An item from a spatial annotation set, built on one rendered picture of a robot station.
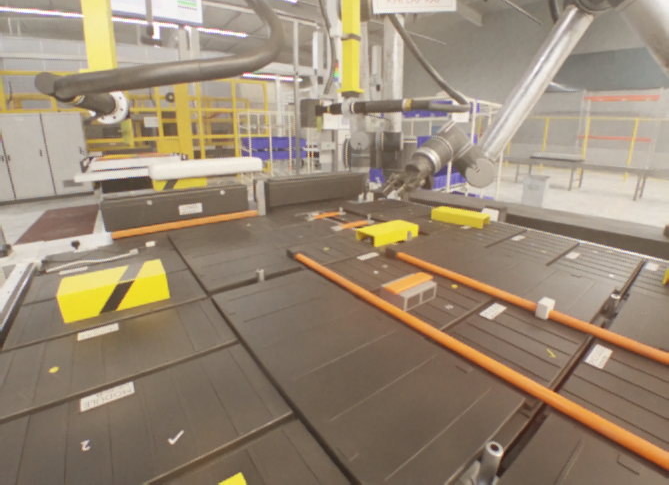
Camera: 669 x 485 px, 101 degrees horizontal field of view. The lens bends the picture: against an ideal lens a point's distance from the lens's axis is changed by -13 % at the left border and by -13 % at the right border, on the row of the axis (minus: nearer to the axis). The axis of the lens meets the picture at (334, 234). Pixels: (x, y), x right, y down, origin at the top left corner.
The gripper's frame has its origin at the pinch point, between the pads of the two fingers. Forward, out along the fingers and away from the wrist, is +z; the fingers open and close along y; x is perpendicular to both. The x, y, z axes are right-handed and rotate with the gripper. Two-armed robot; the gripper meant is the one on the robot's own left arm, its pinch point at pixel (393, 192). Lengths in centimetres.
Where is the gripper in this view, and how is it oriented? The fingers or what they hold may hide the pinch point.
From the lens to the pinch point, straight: 104.8
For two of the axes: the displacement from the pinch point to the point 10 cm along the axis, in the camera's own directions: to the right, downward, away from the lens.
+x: 4.0, 7.4, 5.4
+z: -7.0, 6.3, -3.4
